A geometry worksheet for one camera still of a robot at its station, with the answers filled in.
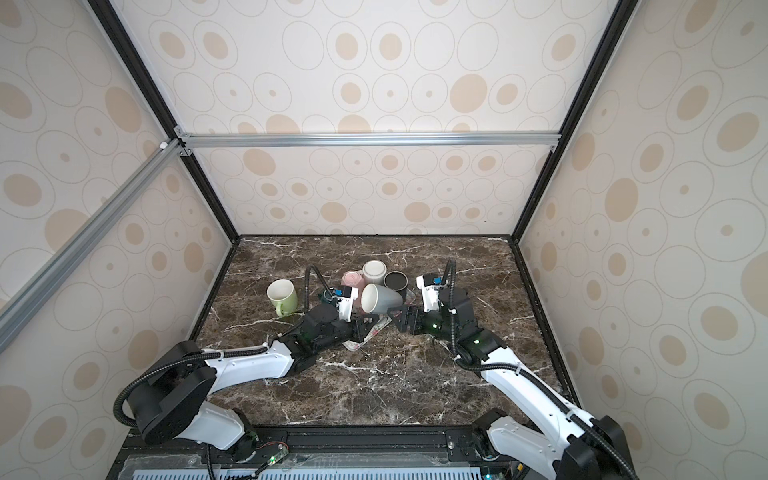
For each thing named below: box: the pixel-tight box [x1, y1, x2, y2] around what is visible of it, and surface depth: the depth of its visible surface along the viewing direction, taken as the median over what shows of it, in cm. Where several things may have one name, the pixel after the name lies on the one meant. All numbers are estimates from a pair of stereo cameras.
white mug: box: [362, 260, 387, 285], surface depth 102 cm
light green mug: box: [266, 278, 298, 318], surface depth 94 cm
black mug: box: [383, 271, 409, 292], surface depth 97 cm
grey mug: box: [361, 283, 404, 314], surface depth 83 cm
